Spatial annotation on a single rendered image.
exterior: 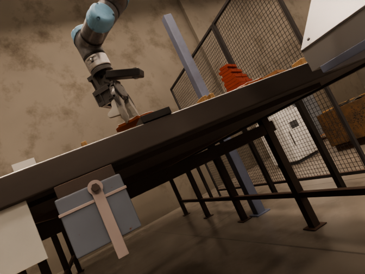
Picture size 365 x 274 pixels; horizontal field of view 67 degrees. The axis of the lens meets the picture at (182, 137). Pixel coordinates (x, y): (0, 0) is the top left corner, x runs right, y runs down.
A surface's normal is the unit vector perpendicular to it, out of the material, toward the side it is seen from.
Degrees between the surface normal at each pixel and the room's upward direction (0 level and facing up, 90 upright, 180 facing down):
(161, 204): 90
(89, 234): 90
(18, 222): 90
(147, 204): 90
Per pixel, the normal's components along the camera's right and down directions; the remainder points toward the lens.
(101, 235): 0.29, -0.23
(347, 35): -0.82, 0.33
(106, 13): 0.54, -0.37
